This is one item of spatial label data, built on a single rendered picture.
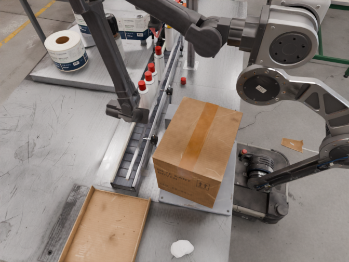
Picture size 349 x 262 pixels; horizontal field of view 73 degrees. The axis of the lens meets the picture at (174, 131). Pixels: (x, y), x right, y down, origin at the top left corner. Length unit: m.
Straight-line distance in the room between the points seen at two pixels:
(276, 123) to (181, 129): 1.69
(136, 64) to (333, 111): 1.05
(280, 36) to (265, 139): 1.71
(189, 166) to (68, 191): 0.60
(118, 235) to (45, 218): 0.32
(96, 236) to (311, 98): 0.99
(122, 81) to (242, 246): 1.43
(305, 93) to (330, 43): 2.69
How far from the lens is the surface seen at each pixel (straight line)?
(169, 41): 1.54
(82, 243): 1.05
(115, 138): 1.22
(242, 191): 1.73
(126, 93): 0.87
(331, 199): 2.23
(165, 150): 0.80
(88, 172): 1.16
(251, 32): 0.65
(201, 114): 0.89
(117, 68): 0.84
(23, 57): 3.59
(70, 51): 1.51
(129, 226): 1.02
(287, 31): 0.64
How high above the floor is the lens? 1.80
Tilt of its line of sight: 55 degrees down
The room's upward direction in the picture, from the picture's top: 2 degrees counter-clockwise
